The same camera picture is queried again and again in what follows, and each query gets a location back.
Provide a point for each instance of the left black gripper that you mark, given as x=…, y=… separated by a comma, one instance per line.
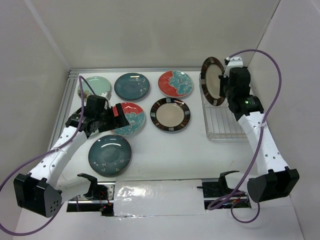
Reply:
x=119, y=121

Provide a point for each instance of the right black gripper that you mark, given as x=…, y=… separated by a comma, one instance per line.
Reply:
x=223, y=85

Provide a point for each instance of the black rimmed beige plate front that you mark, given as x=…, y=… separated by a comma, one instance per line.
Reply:
x=209, y=80

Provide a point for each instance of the black rimmed beige plate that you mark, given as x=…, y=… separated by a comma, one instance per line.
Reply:
x=209, y=80
x=170, y=114

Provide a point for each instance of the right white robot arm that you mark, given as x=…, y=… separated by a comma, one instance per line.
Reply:
x=275, y=178

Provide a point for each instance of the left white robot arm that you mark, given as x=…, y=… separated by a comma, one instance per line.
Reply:
x=39, y=190

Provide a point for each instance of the red teal floral plate middle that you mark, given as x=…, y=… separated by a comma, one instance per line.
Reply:
x=136, y=117

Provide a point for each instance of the red teal floral plate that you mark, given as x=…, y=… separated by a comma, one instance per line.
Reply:
x=136, y=117
x=175, y=84

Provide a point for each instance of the dark teal plate back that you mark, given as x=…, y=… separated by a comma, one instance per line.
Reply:
x=131, y=86

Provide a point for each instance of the dark teal plate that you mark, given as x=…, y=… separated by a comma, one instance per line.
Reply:
x=131, y=86
x=110, y=155

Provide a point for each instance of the dark teal plate front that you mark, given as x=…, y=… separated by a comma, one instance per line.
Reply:
x=110, y=155

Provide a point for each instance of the mint green flower plate back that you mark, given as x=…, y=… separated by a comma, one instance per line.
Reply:
x=95, y=85

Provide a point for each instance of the red teal floral plate back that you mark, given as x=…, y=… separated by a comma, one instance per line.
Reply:
x=175, y=84

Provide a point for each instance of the black rimmed beige plate back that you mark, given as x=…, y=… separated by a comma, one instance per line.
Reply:
x=170, y=114

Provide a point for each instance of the white foil cover sheet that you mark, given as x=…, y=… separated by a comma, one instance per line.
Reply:
x=158, y=198

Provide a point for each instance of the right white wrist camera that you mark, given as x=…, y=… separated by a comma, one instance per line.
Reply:
x=232, y=62

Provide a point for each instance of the white wire dish rack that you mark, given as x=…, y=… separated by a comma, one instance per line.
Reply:
x=220, y=123

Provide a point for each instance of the aluminium frame rail left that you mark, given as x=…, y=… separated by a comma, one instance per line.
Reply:
x=64, y=109

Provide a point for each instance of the aluminium frame rail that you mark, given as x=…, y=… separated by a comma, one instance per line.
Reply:
x=64, y=109
x=155, y=70

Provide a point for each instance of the aluminium frame rail back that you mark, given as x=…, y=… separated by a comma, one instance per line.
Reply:
x=155, y=70

